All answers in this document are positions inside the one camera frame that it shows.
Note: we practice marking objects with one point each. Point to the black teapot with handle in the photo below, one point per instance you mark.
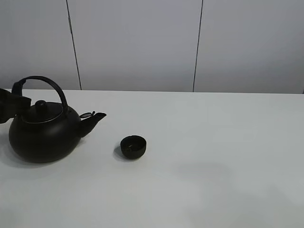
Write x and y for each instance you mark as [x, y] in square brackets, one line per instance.
[48, 131]

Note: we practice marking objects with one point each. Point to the small black teacup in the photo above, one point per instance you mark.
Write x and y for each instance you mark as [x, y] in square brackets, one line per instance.
[133, 147]

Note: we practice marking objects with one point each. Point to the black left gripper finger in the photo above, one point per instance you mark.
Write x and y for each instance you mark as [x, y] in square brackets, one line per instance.
[12, 105]

